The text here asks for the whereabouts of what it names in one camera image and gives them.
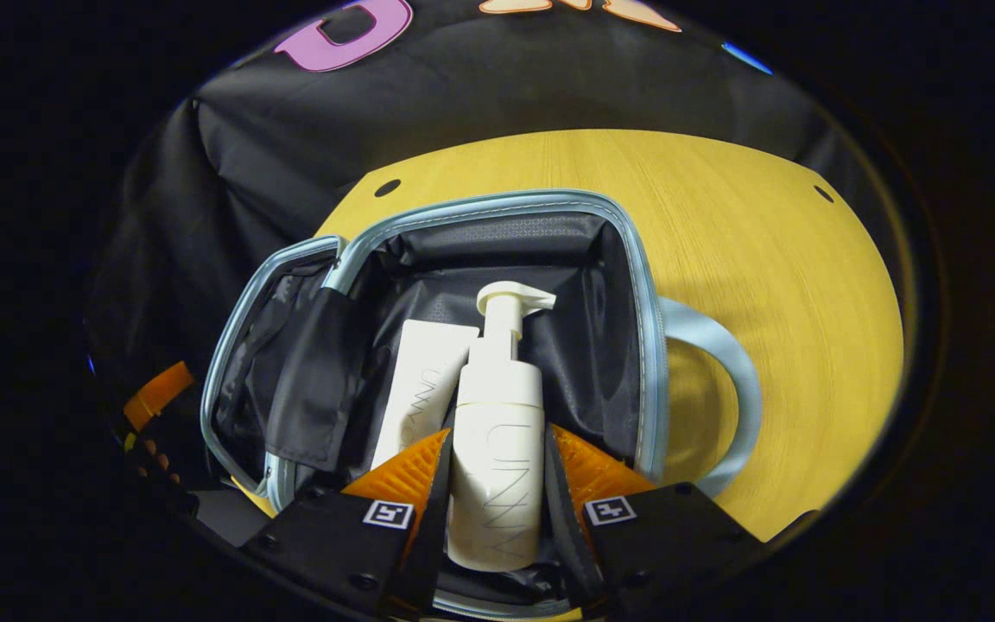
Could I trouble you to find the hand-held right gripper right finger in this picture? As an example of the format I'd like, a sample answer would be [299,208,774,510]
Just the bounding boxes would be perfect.
[543,423,768,611]

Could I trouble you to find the white skin care tube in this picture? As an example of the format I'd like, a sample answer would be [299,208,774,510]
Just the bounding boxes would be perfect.
[370,319,482,473]

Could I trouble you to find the black backdrop cloth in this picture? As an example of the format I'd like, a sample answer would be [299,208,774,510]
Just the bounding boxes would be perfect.
[87,0,896,407]

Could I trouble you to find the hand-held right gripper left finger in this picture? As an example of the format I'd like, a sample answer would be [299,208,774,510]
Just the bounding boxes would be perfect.
[238,428,455,619]

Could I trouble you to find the white pump bottle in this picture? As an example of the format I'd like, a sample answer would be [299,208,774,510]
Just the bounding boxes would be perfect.
[447,281,558,574]

